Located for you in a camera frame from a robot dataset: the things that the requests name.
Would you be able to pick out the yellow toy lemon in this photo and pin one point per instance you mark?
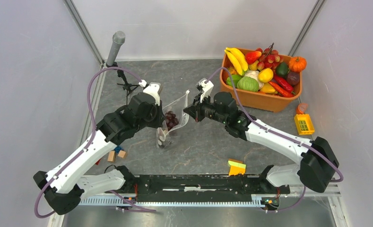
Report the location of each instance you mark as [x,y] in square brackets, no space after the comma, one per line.
[265,75]

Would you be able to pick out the dark purple grape bunch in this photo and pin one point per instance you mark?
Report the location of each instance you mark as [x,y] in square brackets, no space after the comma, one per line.
[171,120]

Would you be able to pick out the clear dotted zip top bag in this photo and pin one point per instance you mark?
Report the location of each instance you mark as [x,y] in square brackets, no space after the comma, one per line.
[166,138]

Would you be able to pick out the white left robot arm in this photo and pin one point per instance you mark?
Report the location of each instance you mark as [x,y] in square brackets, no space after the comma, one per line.
[65,186]

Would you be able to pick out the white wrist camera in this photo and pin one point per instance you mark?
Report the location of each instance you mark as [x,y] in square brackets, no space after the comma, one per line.
[205,87]
[153,89]

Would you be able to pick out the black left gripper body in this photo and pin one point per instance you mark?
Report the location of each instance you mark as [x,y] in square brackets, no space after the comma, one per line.
[154,120]

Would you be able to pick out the small orange toy piece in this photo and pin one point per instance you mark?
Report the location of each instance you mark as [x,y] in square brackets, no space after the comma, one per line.
[301,108]

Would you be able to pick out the red grape bunch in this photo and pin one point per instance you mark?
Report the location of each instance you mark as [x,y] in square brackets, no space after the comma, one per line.
[270,59]

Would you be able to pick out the white toy cauliflower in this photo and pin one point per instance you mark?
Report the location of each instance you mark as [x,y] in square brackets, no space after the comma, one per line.
[254,75]

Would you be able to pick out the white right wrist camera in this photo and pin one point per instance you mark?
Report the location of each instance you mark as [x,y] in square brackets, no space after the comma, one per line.
[205,87]

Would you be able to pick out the yellow toy basket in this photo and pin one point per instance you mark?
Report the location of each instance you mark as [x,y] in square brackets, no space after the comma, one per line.
[304,124]

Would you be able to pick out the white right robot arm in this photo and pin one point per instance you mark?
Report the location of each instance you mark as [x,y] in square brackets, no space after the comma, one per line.
[314,162]

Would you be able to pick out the orange plastic bin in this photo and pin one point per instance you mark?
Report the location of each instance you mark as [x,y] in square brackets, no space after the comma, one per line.
[255,99]

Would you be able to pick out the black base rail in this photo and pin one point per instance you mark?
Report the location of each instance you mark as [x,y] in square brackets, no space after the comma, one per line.
[199,188]

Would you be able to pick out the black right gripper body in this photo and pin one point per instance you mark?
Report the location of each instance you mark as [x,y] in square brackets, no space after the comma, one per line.
[206,109]

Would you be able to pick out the green toy lime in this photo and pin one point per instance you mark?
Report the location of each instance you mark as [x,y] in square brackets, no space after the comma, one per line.
[233,79]

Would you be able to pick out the green toy cabbage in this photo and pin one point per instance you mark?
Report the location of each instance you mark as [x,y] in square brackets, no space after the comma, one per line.
[248,84]

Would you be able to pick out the orange toy pumpkin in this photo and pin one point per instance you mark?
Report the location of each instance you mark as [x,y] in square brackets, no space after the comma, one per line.
[297,64]

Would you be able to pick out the red toy chili pepper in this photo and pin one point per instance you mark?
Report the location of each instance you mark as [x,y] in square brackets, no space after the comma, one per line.
[283,83]

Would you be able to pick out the yellow banana bunch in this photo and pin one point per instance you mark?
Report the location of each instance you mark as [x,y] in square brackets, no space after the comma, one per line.
[237,58]

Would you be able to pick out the tan wooden cube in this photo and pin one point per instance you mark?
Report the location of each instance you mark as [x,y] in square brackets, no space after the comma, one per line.
[111,156]
[122,154]

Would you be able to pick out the yellow toy pepper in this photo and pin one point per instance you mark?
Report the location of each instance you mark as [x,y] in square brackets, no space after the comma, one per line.
[268,89]

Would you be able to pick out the orange yellow block stack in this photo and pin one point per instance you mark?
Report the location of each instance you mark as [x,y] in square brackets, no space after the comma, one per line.
[236,167]

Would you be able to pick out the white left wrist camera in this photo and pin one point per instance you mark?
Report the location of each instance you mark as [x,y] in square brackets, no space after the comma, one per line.
[153,89]

